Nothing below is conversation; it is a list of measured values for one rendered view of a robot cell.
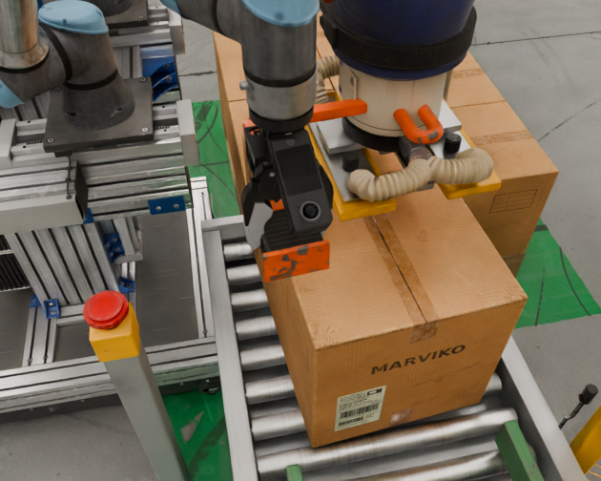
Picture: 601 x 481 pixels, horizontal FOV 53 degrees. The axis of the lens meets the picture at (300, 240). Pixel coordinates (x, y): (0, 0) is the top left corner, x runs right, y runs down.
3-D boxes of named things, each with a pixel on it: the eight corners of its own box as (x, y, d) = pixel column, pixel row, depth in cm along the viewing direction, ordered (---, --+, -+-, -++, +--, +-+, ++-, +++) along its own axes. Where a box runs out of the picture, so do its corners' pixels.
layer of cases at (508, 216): (525, 253, 221) (559, 171, 191) (259, 297, 207) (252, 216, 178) (418, 77, 300) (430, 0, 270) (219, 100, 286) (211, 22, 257)
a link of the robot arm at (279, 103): (325, 81, 60) (245, 94, 58) (324, 118, 63) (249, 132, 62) (305, 44, 65) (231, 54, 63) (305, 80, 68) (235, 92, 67)
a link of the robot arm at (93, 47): (129, 67, 123) (113, 4, 113) (73, 94, 117) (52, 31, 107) (94, 47, 129) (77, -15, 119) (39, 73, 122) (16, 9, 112)
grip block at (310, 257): (329, 269, 78) (330, 243, 74) (265, 282, 76) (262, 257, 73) (312, 224, 83) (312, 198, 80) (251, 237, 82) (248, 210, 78)
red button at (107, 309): (132, 334, 96) (127, 320, 93) (87, 341, 95) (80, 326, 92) (132, 299, 100) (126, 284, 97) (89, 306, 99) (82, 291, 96)
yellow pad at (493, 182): (500, 190, 103) (507, 168, 99) (446, 201, 101) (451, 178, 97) (423, 84, 125) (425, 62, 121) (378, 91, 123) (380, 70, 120)
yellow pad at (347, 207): (397, 211, 100) (400, 189, 96) (340, 222, 98) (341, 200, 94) (336, 98, 122) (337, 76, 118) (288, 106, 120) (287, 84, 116)
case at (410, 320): (480, 403, 136) (529, 298, 107) (312, 449, 129) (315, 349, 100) (385, 221, 175) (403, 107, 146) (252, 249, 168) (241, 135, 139)
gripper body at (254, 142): (302, 155, 78) (302, 73, 69) (321, 198, 72) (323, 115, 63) (244, 165, 76) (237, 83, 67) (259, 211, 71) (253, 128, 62)
